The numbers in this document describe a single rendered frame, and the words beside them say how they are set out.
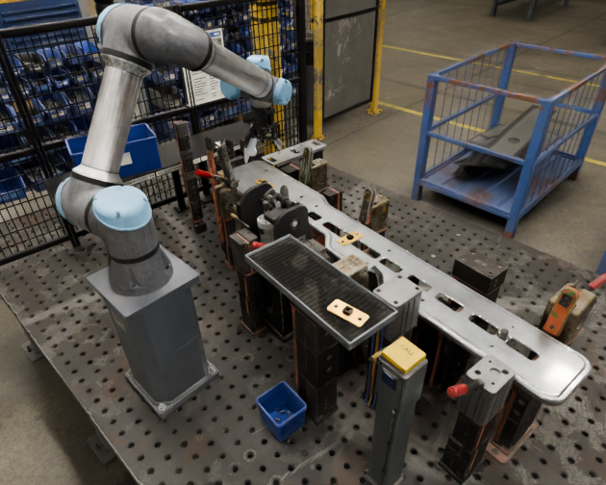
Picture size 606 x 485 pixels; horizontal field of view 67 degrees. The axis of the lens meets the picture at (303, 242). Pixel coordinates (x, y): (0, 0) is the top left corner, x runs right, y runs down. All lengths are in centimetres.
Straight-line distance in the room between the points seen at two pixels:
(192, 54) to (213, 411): 94
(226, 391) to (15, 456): 124
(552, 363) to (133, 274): 98
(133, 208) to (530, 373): 95
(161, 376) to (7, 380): 152
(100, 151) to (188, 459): 80
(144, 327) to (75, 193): 35
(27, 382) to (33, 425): 27
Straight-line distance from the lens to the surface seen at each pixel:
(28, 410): 258
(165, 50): 112
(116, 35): 119
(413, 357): 90
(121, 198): 110
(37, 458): 240
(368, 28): 493
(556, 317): 127
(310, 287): 102
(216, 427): 137
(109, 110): 119
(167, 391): 138
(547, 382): 116
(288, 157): 195
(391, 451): 111
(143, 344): 125
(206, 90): 215
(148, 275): 115
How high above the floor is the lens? 184
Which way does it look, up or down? 36 degrees down
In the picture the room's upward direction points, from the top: 2 degrees counter-clockwise
